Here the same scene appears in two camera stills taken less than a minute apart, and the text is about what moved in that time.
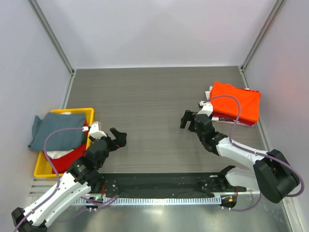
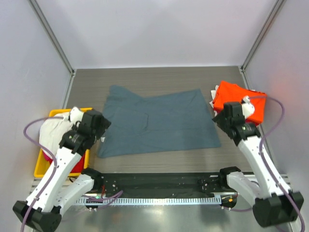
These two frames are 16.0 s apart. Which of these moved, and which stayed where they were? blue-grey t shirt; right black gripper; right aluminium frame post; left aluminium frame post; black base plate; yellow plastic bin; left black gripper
Moved: right black gripper; blue-grey t shirt; left black gripper
Stayed: black base plate; yellow plastic bin; left aluminium frame post; right aluminium frame post
